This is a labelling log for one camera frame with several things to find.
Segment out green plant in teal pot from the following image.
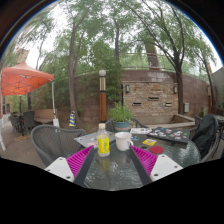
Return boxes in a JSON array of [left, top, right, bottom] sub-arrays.
[[109, 102, 135, 133]]

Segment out yellow-labelled clear drink bottle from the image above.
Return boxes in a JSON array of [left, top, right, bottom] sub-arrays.
[[96, 122, 111, 158]]

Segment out white ceramic mug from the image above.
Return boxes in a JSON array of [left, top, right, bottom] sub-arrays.
[[114, 131, 134, 152]]

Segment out black laptop with stickers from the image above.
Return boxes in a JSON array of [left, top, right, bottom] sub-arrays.
[[146, 126, 191, 145]]

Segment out white printed booklet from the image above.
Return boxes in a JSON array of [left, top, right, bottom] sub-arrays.
[[130, 127, 153, 135]]

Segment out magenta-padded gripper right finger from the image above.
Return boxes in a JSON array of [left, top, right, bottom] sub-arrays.
[[128, 144, 184, 187]]

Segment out wooden lamp post with globe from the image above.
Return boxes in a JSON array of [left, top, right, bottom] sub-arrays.
[[98, 69, 108, 123]]

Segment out orange canopy tent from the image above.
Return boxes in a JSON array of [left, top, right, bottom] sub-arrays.
[[0, 60, 55, 97]]

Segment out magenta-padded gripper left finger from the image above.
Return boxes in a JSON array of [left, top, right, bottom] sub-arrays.
[[44, 145, 98, 188]]

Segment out dark patio chairs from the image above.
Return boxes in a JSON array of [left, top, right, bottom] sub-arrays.
[[8, 109, 36, 134]]

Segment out yellow square card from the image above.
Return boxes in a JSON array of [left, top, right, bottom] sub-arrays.
[[142, 138, 157, 147]]

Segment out flat round red coaster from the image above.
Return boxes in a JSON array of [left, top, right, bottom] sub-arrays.
[[149, 145, 165, 155]]

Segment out wooden bench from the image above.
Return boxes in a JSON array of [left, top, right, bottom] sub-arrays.
[[33, 108, 58, 125]]

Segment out yellow and blue striped cone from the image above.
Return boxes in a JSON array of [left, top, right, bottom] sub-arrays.
[[68, 110, 77, 128]]

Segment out silver laptop with stickers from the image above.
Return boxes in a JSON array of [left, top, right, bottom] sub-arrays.
[[73, 130, 117, 149]]

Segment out black jacket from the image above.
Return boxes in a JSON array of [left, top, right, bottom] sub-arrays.
[[192, 114, 219, 158]]

